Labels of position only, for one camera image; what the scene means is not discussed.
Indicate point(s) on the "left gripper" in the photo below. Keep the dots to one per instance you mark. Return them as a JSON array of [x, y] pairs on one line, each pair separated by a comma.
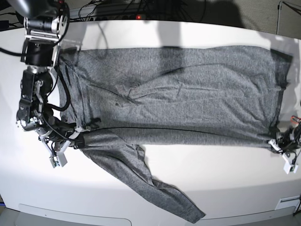
[[287, 142]]

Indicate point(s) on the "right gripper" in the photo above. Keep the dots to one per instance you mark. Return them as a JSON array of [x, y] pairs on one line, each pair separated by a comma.
[[59, 136]]

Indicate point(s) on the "grey long-sleeve T-shirt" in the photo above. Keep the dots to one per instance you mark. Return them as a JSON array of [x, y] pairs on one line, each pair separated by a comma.
[[228, 95]]

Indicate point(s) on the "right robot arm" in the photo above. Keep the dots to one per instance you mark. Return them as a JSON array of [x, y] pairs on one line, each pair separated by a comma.
[[43, 89]]

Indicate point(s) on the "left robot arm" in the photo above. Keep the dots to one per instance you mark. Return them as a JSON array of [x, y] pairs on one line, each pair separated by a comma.
[[296, 123]]

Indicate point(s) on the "black power strip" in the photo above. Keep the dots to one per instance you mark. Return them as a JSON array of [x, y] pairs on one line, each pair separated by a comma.
[[130, 16]]

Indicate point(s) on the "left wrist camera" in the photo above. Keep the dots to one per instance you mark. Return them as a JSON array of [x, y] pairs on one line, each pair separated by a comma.
[[290, 168]]

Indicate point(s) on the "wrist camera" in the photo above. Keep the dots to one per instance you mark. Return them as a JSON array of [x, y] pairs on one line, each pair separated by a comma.
[[290, 168], [58, 161]]

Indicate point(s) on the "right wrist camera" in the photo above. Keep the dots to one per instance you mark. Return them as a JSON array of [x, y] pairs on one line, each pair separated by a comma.
[[58, 161]]

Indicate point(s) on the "white metal frame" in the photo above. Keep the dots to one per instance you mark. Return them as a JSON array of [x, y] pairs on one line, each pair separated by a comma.
[[289, 19]]

